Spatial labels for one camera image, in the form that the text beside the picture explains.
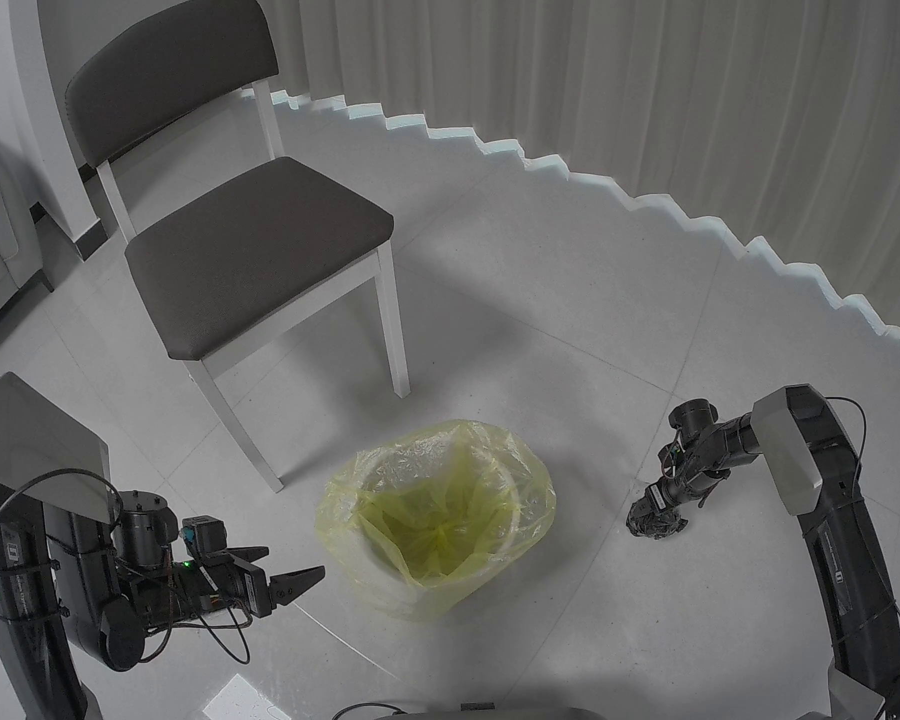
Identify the white curtain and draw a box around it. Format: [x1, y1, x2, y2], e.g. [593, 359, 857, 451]
[221, 0, 900, 367]

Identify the grey sofa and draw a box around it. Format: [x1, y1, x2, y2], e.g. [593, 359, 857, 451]
[0, 120, 56, 352]

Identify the black cable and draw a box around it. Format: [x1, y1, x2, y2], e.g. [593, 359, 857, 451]
[825, 396, 870, 478]
[0, 467, 126, 576]

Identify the white trash bin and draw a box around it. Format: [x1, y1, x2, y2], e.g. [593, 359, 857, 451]
[354, 447, 528, 592]

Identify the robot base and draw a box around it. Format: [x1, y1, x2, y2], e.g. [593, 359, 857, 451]
[337, 700, 595, 720]

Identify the black plastic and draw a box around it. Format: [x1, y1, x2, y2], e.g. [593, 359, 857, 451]
[625, 503, 692, 543]

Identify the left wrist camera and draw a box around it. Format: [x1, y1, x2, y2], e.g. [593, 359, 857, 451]
[180, 513, 231, 561]

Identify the yellow plastic bag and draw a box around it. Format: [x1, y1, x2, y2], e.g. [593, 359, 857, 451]
[314, 418, 558, 625]

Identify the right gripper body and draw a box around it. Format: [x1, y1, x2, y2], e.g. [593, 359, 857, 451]
[633, 476, 696, 524]

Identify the grey chair with white legs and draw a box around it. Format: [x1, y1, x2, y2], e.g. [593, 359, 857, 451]
[65, 0, 411, 495]

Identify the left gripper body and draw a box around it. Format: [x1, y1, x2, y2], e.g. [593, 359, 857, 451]
[193, 555, 276, 621]

